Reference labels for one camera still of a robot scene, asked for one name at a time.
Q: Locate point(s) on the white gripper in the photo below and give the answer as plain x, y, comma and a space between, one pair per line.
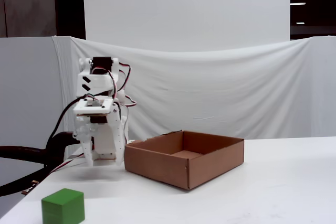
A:
103, 144

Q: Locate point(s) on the green cube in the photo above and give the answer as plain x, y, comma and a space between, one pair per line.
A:
63, 208

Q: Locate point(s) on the brown cardboard box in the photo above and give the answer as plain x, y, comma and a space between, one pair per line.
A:
157, 161

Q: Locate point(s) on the white side partition panel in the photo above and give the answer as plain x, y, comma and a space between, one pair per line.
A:
26, 90

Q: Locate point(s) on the white cloth backdrop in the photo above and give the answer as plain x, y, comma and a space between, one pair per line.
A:
223, 90

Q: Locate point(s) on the dark brown cabinet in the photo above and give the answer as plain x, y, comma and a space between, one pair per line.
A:
29, 3

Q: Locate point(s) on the white backdrop board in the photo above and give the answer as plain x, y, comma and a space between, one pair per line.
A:
183, 6

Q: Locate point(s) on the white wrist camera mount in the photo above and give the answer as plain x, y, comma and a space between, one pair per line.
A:
81, 109

